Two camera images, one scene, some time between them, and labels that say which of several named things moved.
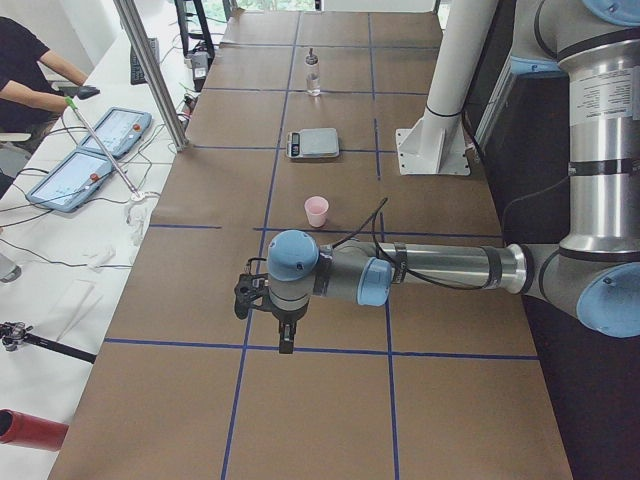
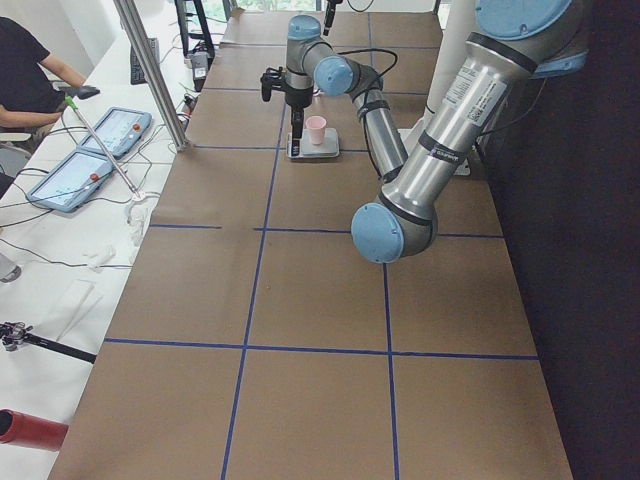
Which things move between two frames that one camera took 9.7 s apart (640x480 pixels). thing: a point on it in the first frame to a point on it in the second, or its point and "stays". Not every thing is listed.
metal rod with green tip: (74, 107) stays
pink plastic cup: (316, 208) to (317, 124)
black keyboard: (136, 72) stays
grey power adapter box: (200, 62) stays
